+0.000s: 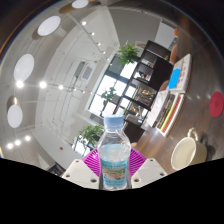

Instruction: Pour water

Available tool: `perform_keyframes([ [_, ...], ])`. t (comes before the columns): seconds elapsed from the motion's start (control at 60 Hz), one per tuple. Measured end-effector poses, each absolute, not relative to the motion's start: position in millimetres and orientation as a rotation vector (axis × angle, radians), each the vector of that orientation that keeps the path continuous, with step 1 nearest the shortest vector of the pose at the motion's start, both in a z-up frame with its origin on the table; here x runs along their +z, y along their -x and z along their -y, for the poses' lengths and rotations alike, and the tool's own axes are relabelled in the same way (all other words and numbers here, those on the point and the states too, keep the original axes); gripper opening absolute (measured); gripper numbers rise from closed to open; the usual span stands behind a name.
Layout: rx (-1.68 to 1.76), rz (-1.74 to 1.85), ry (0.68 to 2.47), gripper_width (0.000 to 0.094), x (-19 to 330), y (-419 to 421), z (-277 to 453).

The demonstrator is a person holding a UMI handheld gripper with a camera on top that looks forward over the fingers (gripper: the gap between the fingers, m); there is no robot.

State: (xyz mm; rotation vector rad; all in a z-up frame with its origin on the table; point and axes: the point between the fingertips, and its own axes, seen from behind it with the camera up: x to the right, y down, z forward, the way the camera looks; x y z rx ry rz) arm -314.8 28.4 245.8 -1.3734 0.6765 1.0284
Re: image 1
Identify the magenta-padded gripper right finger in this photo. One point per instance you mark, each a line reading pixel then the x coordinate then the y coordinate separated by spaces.
pixel 148 171

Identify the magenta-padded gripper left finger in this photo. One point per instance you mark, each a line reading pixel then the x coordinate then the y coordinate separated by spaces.
pixel 81 172

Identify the clear blue-capped water bottle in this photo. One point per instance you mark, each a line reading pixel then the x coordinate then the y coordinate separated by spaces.
pixel 114 150

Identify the bushy green potted plant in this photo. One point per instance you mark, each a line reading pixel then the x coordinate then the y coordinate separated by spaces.
pixel 127 53
pixel 90 133

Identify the cream ceramic mug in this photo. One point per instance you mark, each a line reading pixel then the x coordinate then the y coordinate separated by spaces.
pixel 188 153

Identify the flat book with colourful edge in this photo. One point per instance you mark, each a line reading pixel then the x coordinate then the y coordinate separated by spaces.
pixel 173 115

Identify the thick white-cover book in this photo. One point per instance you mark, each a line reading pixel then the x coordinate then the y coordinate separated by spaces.
pixel 158 106

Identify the small green potted plant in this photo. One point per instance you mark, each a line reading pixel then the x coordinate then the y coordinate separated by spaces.
pixel 108 96

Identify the flat round red coaster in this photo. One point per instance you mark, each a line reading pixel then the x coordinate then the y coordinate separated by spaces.
pixel 216 105

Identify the white ceiling air conditioner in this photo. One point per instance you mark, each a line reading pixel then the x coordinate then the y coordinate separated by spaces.
pixel 86 71

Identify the blue-cover book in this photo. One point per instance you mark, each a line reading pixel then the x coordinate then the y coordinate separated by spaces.
pixel 178 75

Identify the low black shelf unit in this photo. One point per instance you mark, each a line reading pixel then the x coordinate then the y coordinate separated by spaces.
pixel 156 70

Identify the ceiling lights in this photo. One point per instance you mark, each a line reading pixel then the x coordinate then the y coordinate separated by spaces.
pixel 24 66

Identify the white wall radiator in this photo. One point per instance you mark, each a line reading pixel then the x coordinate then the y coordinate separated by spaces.
pixel 165 33

